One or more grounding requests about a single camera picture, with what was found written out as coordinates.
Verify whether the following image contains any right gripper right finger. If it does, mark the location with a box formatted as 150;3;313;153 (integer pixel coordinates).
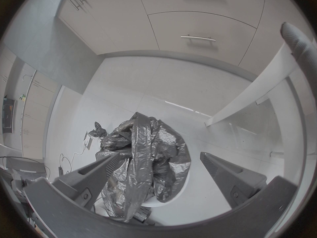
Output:
200;151;267;210

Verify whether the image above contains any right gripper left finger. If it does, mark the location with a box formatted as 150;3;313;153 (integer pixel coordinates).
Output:
53;152;121;211

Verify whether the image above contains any black plastic bag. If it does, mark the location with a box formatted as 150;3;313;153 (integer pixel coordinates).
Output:
95;112;192;224

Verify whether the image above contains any crumpled black plastic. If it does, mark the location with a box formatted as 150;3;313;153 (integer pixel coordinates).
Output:
89;122;107;138

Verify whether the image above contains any white trash bin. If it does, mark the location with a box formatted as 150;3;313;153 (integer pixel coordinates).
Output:
95;132;193;218

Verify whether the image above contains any pale tall cabinet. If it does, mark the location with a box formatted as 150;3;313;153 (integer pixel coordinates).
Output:
21;70;62;158

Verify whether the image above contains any beige cabinet with drawers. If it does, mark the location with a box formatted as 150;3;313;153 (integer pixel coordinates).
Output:
56;0;285;69

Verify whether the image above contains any white cable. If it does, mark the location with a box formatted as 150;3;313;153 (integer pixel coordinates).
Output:
59;146;87;176

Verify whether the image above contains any grey chair white frame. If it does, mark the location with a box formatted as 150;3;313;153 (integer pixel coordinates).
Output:
204;21;317;158

